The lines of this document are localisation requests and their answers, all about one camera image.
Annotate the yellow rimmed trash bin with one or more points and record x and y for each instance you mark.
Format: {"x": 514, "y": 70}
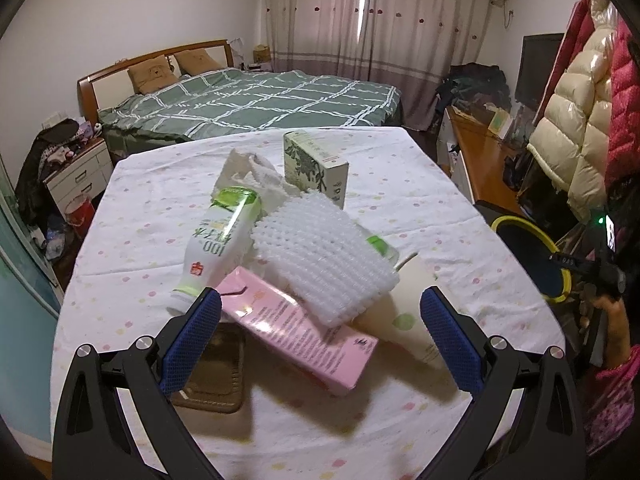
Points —
{"x": 525, "y": 255}

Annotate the green plastic wrapper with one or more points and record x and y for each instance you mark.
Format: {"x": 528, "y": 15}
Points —
{"x": 382, "y": 249}

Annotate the white foam mesh sleeve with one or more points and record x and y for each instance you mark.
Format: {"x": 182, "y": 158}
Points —
{"x": 320, "y": 260}

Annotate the green white plastic bottle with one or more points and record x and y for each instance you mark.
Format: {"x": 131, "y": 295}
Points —
{"x": 220, "y": 240}

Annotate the bed with green quilt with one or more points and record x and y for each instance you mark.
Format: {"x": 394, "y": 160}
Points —
{"x": 250, "y": 100}

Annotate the red bucket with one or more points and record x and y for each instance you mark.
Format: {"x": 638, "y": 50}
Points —
{"x": 80, "y": 217}

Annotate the person's right hand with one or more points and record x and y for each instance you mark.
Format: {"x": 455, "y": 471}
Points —
{"x": 615, "y": 325}

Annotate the cream puffer jacket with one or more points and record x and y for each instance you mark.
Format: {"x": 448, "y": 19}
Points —
{"x": 575, "y": 120}

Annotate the green leaf patterned box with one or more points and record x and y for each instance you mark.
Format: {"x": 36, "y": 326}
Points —
{"x": 310, "y": 165}

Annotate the pink striped curtain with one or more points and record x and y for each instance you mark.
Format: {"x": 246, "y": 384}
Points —
{"x": 400, "y": 20}

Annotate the pink quilted jacket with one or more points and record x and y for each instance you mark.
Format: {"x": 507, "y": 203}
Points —
{"x": 625, "y": 100}

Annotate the dark clothes heap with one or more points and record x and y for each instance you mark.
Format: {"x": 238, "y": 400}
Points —
{"x": 45, "y": 150}

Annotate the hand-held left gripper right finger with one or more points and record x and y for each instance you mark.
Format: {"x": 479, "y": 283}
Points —
{"x": 450, "y": 342}

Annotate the pile of dark clothes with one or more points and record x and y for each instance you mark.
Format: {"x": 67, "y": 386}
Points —
{"x": 475, "y": 85}

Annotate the red coat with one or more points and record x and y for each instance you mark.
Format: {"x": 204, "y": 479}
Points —
{"x": 575, "y": 25}

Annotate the cream bottle with green dot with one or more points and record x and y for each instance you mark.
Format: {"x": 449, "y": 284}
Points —
{"x": 405, "y": 300}

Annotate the person's right forearm pink sleeve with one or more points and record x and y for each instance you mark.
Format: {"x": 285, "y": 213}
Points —
{"x": 617, "y": 400}

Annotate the brown mat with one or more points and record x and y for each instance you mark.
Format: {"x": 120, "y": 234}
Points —
{"x": 220, "y": 375}

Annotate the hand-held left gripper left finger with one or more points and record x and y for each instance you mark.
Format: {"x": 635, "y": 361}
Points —
{"x": 190, "y": 342}

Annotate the crumpled white paper towel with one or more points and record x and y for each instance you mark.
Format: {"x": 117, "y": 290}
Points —
{"x": 255, "y": 172}

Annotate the pink cardboard box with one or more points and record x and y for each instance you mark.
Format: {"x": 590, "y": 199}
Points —
{"x": 300, "y": 335}

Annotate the brown bear pillow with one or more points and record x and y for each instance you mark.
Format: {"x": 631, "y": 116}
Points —
{"x": 200, "y": 62}
{"x": 152, "y": 76}

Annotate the yellow bedside lamp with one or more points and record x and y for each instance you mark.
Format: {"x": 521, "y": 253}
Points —
{"x": 261, "y": 54}

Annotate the wooden top cabinet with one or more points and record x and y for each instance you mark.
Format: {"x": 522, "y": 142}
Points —
{"x": 485, "y": 160}

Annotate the white nightstand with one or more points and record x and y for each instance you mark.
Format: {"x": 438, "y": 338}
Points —
{"x": 80, "y": 175}

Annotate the black bag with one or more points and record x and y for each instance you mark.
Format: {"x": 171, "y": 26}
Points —
{"x": 540, "y": 190}

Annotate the wooden bed headboard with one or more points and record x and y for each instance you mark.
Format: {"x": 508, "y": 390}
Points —
{"x": 105, "y": 77}

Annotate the black television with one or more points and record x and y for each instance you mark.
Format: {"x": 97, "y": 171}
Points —
{"x": 537, "y": 67}

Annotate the small green white box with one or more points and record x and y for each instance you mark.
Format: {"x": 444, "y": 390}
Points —
{"x": 500, "y": 122}

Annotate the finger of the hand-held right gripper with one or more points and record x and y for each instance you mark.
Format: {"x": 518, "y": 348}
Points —
{"x": 570, "y": 263}

